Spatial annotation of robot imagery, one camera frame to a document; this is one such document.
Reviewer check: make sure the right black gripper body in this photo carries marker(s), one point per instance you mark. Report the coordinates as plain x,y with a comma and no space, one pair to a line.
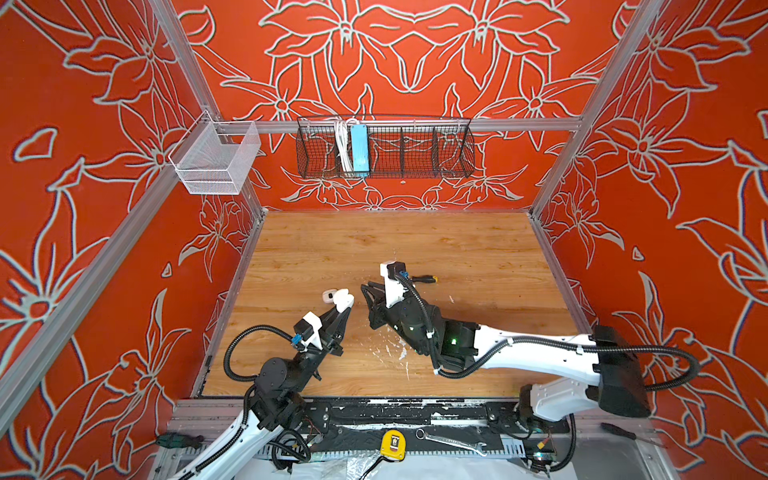
397,319

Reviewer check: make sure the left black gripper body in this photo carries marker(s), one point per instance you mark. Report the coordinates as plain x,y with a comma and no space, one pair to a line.
324,351

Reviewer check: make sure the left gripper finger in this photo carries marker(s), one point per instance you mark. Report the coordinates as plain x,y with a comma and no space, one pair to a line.
330,322
336,341

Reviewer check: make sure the white earbuds charging case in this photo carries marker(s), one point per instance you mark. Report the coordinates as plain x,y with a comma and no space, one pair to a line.
343,300

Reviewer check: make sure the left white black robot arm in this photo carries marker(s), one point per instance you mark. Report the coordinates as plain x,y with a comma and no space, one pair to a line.
273,407

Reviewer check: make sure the silver wrench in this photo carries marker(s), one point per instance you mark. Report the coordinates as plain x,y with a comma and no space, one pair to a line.
477,448

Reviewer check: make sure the yellow tape measure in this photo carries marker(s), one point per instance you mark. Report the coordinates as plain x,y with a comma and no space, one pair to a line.
393,446

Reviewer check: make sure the light blue box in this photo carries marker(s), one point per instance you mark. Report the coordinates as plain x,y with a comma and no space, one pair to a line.
360,149

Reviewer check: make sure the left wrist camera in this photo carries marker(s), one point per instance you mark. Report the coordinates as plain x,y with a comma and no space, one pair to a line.
307,332

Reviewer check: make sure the yellow black handled screwdriver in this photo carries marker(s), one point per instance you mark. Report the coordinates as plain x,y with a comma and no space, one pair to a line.
424,279

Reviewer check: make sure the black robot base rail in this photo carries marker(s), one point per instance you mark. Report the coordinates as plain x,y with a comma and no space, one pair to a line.
347,426

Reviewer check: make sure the black wire wall basket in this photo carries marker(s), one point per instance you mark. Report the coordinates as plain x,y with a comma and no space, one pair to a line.
400,147

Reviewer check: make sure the green handled screwdriver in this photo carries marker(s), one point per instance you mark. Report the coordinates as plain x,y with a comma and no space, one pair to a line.
175,440

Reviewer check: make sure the clear mesh wall basket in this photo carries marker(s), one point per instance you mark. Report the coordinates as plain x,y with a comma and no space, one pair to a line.
216,157

